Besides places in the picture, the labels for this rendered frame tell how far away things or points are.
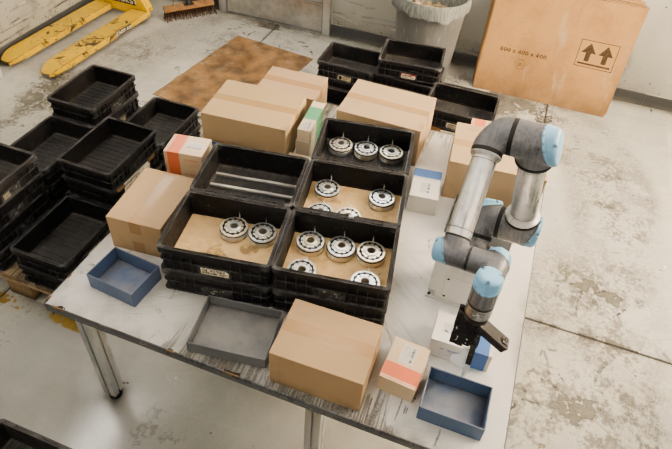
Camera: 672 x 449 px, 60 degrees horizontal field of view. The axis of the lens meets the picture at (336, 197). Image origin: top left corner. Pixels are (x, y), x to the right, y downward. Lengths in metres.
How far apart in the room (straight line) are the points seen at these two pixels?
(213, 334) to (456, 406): 0.83
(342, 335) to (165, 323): 0.63
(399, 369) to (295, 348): 0.34
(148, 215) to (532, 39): 3.31
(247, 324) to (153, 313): 0.33
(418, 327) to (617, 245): 1.92
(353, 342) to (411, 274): 0.51
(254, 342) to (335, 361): 0.35
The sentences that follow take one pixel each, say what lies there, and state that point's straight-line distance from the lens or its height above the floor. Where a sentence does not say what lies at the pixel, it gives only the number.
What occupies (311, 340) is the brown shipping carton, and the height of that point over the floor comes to 0.86.
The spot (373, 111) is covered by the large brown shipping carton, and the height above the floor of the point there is 0.90.
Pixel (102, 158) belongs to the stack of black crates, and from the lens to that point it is 3.18.
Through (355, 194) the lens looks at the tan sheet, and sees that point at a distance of 2.35.
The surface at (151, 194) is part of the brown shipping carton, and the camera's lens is 2.35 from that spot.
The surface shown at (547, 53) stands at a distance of 4.75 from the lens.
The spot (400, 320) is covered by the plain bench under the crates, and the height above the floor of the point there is 0.70.
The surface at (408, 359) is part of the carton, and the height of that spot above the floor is 0.78.
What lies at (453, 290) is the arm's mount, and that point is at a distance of 2.14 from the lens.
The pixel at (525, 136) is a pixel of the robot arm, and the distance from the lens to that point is 1.77.
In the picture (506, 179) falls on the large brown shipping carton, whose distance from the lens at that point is 2.52.
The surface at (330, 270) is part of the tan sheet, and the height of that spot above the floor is 0.83.
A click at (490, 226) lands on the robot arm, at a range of 2.10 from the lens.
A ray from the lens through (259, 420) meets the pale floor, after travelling 2.68.
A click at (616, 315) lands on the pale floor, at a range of 3.40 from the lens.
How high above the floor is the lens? 2.40
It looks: 42 degrees down
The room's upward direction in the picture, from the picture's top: 4 degrees clockwise
